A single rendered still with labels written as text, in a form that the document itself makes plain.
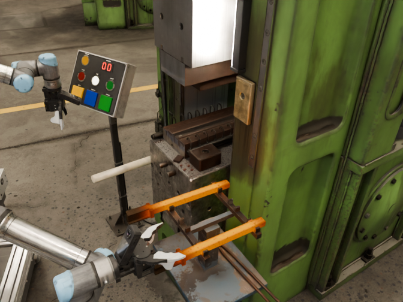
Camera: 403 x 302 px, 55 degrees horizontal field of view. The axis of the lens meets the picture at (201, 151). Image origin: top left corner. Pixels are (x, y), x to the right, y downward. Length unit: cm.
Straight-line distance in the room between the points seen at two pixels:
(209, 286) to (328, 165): 75
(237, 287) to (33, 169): 229
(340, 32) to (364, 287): 160
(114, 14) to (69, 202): 411
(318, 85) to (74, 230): 190
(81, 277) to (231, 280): 64
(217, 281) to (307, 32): 95
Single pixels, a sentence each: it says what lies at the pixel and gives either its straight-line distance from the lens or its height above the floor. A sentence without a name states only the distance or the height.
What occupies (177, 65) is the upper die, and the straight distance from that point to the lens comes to 159.
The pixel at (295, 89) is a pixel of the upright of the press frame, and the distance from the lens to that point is 137.
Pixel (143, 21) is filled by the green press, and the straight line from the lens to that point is 661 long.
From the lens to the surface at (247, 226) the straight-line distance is 137.
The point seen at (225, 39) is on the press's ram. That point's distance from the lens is 155.
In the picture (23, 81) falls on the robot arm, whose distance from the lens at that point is 179.
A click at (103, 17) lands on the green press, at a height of 20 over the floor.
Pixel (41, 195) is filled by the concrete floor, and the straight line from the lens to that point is 314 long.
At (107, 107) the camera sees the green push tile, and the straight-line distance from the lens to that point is 203.
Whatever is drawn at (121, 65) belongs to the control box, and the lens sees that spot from 202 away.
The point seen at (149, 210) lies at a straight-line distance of 141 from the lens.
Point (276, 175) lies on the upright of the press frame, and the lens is 153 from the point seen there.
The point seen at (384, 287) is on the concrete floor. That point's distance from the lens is 266.
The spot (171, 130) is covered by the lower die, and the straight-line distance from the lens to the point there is 181.
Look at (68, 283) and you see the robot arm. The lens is 112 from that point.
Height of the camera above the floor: 194
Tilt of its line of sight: 35 degrees down
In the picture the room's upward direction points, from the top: 2 degrees clockwise
